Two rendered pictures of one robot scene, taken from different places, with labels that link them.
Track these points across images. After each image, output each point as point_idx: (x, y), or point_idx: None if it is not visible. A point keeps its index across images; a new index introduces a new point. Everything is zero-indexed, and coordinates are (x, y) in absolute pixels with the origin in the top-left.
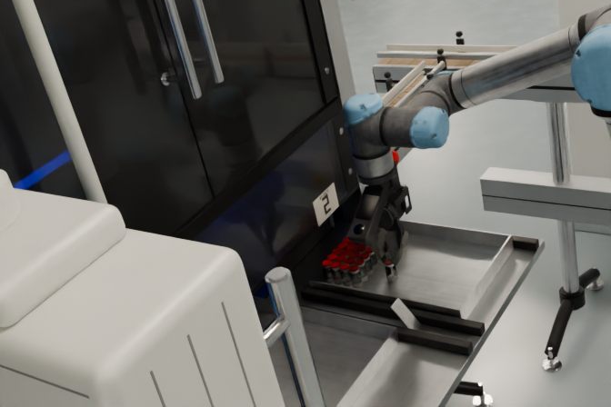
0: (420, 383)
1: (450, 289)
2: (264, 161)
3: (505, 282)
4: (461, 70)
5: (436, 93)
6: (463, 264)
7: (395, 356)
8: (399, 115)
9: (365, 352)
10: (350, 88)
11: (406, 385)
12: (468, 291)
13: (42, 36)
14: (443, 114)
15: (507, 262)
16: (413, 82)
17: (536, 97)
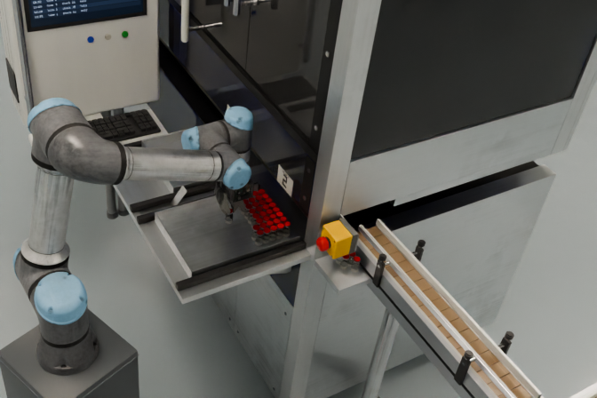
0: (135, 187)
1: (188, 234)
2: (266, 99)
3: (165, 256)
4: (210, 152)
5: (214, 147)
6: (204, 252)
7: (164, 190)
8: (208, 123)
9: (180, 183)
10: (325, 164)
11: (139, 182)
12: (177, 239)
13: None
14: (187, 139)
15: (182, 270)
16: (518, 381)
17: None
